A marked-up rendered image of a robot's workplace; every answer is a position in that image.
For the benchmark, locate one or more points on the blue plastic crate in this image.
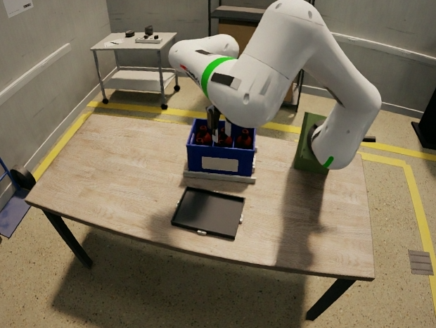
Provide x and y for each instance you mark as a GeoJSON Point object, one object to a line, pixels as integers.
{"type": "Point", "coordinates": [220, 160]}

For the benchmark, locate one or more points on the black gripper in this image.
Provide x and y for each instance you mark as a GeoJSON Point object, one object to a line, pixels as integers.
{"type": "Point", "coordinates": [213, 121]}

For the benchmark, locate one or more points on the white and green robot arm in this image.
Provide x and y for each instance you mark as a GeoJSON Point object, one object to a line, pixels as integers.
{"type": "Point", "coordinates": [250, 90]}

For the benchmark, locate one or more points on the brown glass bottle with blue band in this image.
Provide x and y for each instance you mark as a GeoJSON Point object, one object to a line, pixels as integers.
{"type": "Point", "coordinates": [226, 138]}

